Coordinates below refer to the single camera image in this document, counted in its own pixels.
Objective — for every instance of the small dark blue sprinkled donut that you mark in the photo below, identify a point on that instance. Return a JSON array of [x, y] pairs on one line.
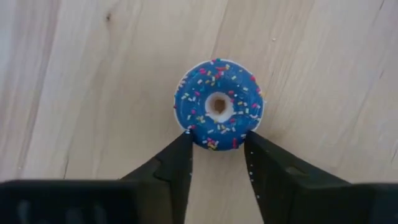
[[192, 102]]

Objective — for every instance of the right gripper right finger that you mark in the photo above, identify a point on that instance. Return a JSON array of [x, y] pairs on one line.
[[280, 186]]

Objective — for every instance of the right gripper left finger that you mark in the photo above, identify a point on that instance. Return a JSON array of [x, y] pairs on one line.
[[168, 186]]

